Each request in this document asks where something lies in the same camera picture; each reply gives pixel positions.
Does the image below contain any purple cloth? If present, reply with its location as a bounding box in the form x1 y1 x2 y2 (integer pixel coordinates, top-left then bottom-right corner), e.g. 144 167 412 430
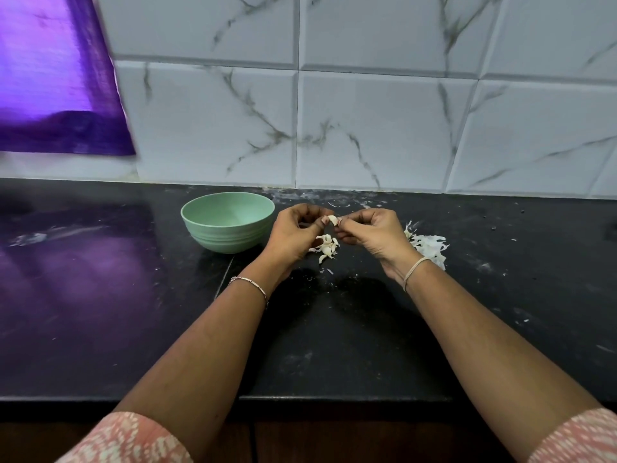
0 0 137 157

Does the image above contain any person's left hand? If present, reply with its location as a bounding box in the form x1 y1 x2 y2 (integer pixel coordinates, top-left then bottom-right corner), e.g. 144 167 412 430
258 202 335 278

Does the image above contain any person's right forearm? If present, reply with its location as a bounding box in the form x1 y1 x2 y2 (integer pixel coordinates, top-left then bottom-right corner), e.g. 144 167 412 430
403 265 601 459

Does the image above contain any silver left wrist bracelet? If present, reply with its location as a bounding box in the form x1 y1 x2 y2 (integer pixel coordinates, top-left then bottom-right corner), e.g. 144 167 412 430
228 275 271 307

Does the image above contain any pink patterned right sleeve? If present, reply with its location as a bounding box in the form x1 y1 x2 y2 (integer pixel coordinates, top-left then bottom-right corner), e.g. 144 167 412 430
527 408 617 463

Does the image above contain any person's left forearm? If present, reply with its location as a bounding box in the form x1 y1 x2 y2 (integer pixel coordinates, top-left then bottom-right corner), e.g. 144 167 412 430
114 269 291 449

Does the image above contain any pink patterned sleeve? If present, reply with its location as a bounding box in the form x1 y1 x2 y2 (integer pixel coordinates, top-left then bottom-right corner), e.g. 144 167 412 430
56 412 195 463
527 408 617 463

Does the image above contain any person's right hand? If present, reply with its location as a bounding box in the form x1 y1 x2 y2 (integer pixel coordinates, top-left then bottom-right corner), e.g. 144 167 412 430
332 207 424 284

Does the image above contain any mint green bowl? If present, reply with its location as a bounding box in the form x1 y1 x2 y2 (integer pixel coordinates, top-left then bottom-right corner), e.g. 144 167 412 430
180 190 277 255

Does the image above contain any pink patterned left sleeve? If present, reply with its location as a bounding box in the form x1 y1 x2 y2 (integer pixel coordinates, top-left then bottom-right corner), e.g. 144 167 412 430
56 412 195 463

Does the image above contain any silver wrist bracelet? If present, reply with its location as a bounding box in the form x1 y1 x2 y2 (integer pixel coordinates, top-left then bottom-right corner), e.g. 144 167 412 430
228 275 271 307
401 256 431 293

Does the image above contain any garlic clove cluster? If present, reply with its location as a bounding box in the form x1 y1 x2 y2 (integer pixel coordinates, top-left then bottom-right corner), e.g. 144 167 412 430
310 233 343 266

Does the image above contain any silver right wrist bracelet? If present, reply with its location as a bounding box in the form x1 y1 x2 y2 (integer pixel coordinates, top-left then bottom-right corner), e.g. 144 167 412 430
401 256 431 293

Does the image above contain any pile of white garlic peels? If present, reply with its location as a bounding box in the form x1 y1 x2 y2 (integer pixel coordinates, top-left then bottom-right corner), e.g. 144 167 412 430
403 219 451 273

